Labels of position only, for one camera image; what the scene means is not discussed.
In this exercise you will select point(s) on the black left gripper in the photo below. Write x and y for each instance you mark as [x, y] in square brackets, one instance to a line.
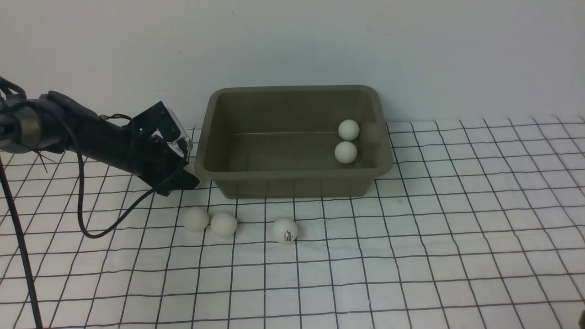
[160, 167]

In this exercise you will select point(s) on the white ball logo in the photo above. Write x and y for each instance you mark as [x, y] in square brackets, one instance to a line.
[346, 152]

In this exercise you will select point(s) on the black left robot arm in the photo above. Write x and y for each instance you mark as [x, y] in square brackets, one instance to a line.
[56, 123]

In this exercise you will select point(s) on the white ball with logo centre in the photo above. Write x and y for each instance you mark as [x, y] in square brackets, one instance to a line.
[284, 231]

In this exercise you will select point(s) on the grey-brown plastic bin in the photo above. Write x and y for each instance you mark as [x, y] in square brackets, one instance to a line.
[279, 142]

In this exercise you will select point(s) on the white grid-pattern tablecloth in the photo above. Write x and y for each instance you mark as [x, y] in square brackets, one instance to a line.
[479, 224]

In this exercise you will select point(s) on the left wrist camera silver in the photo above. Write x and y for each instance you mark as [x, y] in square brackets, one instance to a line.
[180, 142]

